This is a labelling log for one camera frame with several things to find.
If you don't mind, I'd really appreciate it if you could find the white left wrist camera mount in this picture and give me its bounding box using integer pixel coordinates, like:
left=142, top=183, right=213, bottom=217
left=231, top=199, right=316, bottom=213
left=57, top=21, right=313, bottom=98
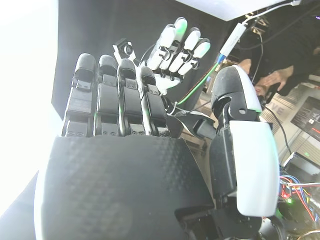
left=111, top=38, right=138, bottom=66

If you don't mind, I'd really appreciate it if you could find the person in dark clothes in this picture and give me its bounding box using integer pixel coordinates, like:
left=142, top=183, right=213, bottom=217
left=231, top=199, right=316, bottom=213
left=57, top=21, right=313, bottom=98
left=224, top=0, right=320, bottom=98

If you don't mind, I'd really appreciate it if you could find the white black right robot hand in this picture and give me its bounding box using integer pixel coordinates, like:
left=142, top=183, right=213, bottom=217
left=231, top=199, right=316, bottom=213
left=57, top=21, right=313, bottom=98
left=33, top=52, right=286, bottom=240

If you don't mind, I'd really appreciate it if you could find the white adapter cable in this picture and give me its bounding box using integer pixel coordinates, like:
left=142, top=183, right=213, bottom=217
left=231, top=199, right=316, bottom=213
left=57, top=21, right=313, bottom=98
left=239, top=0, right=301, bottom=26

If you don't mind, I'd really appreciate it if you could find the grey equipment case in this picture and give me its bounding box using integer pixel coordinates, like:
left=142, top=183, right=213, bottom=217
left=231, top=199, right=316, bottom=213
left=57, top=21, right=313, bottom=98
left=259, top=82, right=320, bottom=161

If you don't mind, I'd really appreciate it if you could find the thin green cable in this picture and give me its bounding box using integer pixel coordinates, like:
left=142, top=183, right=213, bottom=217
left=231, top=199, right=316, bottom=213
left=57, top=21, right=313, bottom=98
left=177, top=59, right=225, bottom=105

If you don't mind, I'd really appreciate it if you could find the grey adapter with blue plug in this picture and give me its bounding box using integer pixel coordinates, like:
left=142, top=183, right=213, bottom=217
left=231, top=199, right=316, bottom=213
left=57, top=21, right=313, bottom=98
left=218, top=21, right=249, bottom=63

